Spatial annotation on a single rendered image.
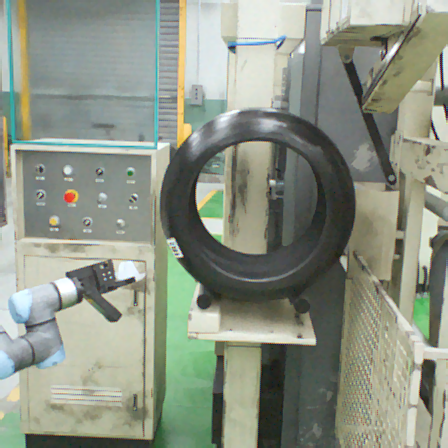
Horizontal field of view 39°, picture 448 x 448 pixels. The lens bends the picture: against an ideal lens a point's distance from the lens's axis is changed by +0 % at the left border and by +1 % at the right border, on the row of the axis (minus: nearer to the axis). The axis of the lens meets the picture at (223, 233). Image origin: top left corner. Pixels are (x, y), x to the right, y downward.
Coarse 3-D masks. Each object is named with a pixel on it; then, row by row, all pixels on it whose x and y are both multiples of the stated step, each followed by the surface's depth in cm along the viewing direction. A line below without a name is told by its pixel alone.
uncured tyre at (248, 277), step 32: (224, 128) 172; (256, 128) 171; (288, 128) 171; (192, 160) 173; (320, 160) 172; (160, 192) 181; (192, 192) 202; (320, 192) 200; (352, 192) 176; (192, 224) 204; (320, 224) 202; (352, 224) 179; (192, 256) 179; (224, 256) 206; (256, 256) 206; (288, 256) 205; (320, 256) 177; (224, 288) 181; (256, 288) 180; (288, 288) 180
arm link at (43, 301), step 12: (36, 288) 155; (48, 288) 155; (12, 300) 151; (24, 300) 151; (36, 300) 152; (48, 300) 154; (60, 300) 156; (12, 312) 153; (24, 312) 151; (36, 312) 152; (48, 312) 154
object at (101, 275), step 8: (96, 264) 162; (104, 264) 165; (112, 264) 165; (72, 272) 160; (80, 272) 162; (88, 272) 163; (96, 272) 162; (104, 272) 165; (112, 272) 166; (72, 280) 160; (80, 280) 162; (88, 280) 163; (96, 280) 163; (104, 280) 163; (112, 280) 166; (80, 288) 159; (96, 288) 163; (104, 288) 163; (80, 296) 159
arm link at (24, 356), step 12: (0, 324) 147; (0, 336) 144; (0, 348) 142; (12, 348) 144; (24, 348) 146; (0, 360) 140; (12, 360) 143; (24, 360) 145; (0, 372) 140; (12, 372) 143
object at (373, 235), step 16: (368, 192) 203; (384, 192) 203; (368, 208) 204; (384, 208) 204; (368, 224) 205; (384, 224) 205; (352, 240) 207; (368, 240) 207; (384, 240) 206; (352, 256) 208; (368, 256) 208; (384, 256) 207; (352, 272) 209; (384, 272) 209
